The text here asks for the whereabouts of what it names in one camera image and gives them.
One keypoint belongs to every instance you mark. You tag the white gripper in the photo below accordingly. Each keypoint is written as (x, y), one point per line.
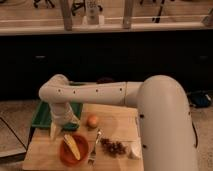
(61, 114)

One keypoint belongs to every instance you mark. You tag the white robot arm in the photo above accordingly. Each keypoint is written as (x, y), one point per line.
(169, 141)

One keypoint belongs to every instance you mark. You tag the red bowl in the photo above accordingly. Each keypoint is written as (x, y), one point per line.
(67, 157)

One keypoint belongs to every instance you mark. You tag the green tray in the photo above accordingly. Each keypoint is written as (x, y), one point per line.
(43, 116)

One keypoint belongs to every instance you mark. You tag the orange egg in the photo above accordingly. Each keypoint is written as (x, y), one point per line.
(92, 121)

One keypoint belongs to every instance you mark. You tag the silver fork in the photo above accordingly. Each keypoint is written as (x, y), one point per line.
(92, 155)

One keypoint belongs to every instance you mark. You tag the wooden cutting board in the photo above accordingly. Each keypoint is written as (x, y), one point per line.
(116, 123)

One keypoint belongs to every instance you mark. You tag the brown dried food pile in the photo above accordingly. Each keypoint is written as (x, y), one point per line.
(112, 148)

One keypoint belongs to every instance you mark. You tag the white remote device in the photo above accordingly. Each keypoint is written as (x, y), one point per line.
(92, 12)

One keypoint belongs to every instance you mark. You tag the blue object on floor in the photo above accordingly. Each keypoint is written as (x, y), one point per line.
(200, 99)

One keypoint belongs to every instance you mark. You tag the wooden frame post left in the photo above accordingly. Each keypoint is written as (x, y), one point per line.
(66, 14)

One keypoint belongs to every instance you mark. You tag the wooden frame post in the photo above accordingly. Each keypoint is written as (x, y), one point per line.
(66, 14)
(127, 16)

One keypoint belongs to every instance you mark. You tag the wooden frame post right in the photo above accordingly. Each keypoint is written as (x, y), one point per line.
(127, 16)

